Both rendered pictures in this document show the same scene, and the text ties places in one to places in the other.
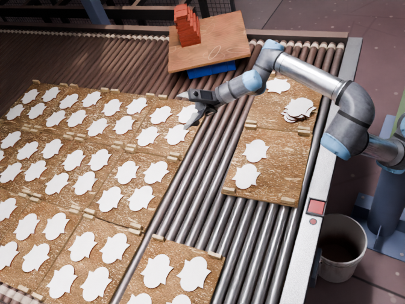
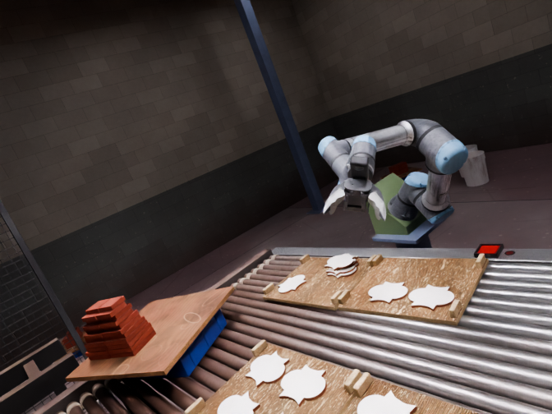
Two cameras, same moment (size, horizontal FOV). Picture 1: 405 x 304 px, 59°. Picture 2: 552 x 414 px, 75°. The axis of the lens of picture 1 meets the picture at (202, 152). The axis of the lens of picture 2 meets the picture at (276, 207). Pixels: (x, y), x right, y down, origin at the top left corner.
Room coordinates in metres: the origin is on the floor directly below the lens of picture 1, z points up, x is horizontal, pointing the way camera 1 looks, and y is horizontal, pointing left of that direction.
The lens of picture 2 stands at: (1.05, 0.92, 1.62)
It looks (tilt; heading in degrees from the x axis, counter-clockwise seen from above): 12 degrees down; 284
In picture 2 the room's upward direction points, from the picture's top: 22 degrees counter-clockwise
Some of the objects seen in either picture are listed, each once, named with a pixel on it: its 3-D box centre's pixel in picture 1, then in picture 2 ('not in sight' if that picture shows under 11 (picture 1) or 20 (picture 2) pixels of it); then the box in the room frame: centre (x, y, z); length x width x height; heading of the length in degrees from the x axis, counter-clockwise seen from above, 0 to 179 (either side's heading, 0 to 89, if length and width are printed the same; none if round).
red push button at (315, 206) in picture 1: (316, 207); (489, 250); (0.70, -0.38, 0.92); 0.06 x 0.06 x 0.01; 53
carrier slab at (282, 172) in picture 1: (267, 163); (411, 285); (0.99, -0.28, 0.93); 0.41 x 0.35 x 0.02; 145
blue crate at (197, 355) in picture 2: (209, 53); (175, 340); (1.92, -0.25, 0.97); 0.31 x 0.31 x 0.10; 78
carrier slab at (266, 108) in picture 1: (285, 102); (320, 279); (1.33, -0.51, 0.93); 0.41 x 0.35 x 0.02; 144
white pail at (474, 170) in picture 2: not in sight; (474, 168); (-0.33, -3.84, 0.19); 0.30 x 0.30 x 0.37
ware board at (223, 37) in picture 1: (207, 40); (156, 330); (1.99, -0.26, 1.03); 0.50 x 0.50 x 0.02; 78
